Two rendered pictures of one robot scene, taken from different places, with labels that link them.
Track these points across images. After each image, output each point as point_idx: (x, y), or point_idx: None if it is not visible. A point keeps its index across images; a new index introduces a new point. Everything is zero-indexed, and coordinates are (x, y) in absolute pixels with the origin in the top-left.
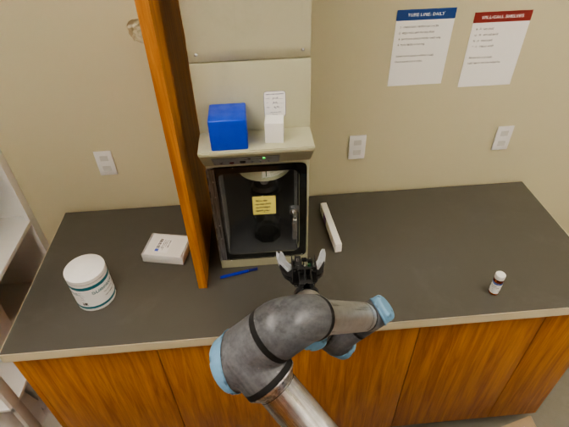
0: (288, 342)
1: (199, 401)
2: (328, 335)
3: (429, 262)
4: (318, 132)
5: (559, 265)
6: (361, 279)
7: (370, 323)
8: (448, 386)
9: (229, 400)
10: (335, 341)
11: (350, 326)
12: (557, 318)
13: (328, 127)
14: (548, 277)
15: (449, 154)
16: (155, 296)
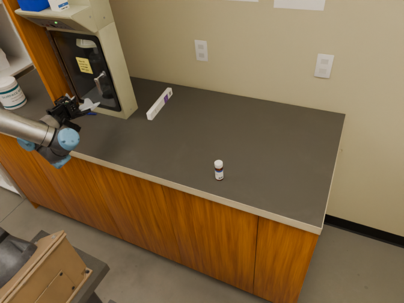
0: None
1: (61, 187)
2: (38, 145)
3: (199, 144)
4: (173, 33)
5: (296, 181)
6: (144, 139)
7: (38, 137)
8: (207, 249)
9: (75, 194)
10: (44, 151)
11: (2, 127)
12: (269, 221)
13: (179, 30)
14: (275, 185)
15: (276, 73)
16: (37, 111)
